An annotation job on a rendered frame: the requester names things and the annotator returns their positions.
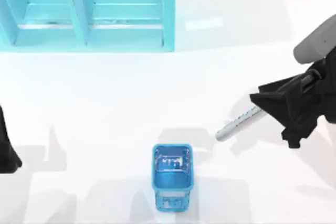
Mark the white long tube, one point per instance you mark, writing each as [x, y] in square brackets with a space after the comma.
[236, 125]

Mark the pale grey rounded box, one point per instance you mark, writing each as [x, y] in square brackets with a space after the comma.
[315, 40]

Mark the blue plastic basket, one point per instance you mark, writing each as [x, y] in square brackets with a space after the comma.
[172, 182]

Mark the light blue rack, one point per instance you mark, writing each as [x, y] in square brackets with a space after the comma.
[78, 11]

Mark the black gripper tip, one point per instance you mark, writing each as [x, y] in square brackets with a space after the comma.
[6, 153]

